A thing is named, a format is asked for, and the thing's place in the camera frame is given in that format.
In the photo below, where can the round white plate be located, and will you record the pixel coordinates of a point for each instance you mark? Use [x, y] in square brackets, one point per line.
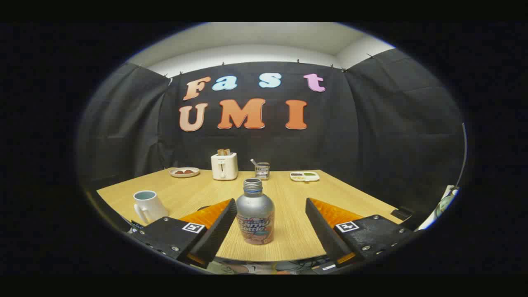
[184, 174]

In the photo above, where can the silver juice bottle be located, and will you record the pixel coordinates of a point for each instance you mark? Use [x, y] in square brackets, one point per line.
[254, 210]

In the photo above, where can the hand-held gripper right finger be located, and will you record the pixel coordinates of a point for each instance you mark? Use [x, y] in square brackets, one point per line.
[324, 231]

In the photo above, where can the toast slices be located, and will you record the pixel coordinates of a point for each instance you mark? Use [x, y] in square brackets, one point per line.
[223, 152]

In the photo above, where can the white cup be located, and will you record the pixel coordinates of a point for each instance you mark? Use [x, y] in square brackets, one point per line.
[149, 206]

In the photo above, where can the black backdrop cloth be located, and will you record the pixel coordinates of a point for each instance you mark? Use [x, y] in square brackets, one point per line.
[371, 123]

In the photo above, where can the white divided tray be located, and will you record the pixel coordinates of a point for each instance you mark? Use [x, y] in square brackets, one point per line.
[304, 176]

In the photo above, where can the black table clamp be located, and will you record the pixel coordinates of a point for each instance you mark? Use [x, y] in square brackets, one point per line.
[401, 213]

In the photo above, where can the cream toaster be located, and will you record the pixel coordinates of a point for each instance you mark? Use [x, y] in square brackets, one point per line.
[224, 167]

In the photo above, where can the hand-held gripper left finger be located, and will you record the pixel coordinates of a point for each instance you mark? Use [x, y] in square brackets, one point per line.
[218, 231]

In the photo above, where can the wooden table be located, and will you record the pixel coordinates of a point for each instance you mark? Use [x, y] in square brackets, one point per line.
[288, 214]

